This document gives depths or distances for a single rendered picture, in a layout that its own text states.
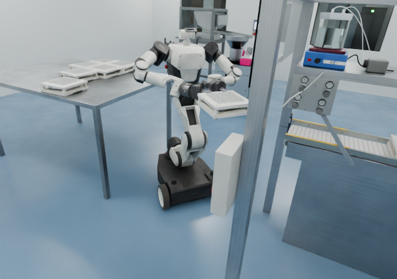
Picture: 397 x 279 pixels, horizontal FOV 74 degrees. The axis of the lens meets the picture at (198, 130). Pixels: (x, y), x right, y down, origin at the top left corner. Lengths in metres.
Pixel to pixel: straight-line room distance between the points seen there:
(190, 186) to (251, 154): 1.28
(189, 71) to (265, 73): 1.23
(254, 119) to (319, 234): 1.30
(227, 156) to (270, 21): 0.42
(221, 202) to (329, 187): 0.99
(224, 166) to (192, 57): 1.26
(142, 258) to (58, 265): 0.52
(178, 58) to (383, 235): 1.72
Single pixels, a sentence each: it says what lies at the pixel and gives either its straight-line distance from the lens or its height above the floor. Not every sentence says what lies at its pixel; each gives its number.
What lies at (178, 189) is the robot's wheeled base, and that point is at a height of 0.19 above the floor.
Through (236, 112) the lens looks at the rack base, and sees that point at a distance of 1.48.
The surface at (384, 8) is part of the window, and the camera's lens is 6.64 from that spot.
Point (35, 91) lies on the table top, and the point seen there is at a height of 0.84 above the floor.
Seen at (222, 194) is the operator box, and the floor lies 0.93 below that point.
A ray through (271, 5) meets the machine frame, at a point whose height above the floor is 1.52.
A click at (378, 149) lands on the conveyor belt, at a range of 1.84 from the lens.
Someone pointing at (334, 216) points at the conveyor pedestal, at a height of 0.35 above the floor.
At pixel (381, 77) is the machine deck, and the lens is 1.51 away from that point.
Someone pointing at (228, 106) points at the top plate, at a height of 1.03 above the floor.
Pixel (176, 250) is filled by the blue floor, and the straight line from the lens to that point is 1.98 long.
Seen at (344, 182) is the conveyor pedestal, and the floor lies 0.61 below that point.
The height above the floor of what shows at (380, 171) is 0.76.
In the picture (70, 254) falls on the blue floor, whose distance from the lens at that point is 2.08.
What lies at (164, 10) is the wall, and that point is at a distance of 7.86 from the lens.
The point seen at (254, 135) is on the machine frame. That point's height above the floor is 1.12.
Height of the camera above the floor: 1.51
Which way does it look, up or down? 25 degrees down
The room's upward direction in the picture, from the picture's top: 3 degrees clockwise
